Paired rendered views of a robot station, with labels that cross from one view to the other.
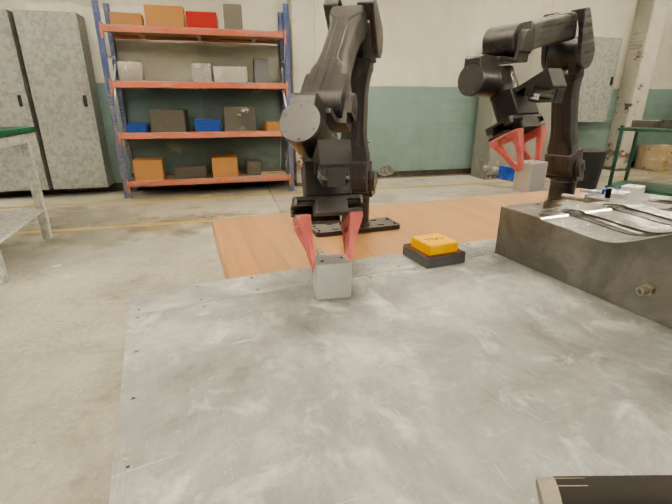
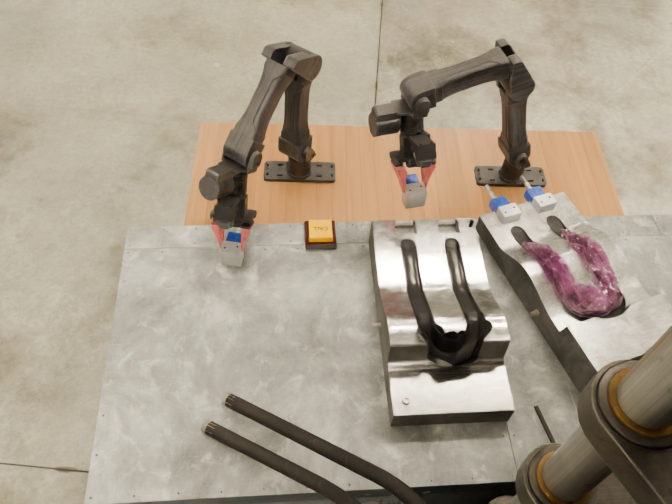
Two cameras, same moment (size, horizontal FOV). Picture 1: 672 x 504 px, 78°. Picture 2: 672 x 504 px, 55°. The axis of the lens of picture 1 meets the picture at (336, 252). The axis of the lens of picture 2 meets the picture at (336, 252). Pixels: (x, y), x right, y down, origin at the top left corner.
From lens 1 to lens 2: 1.22 m
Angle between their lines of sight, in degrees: 36
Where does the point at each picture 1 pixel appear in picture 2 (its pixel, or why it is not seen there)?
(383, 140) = not seen: outside the picture
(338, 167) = (226, 219)
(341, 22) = (266, 82)
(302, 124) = (209, 191)
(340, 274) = (233, 257)
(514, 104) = (403, 150)
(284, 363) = (182, 309)
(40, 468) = (89, 230)
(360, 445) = (189, 360)
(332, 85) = (242, 148)
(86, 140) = not seen: outside the picture
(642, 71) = not seen: outside the picture
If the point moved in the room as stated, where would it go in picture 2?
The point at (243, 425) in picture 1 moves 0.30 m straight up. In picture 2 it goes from (154, 338) to (126, 263)
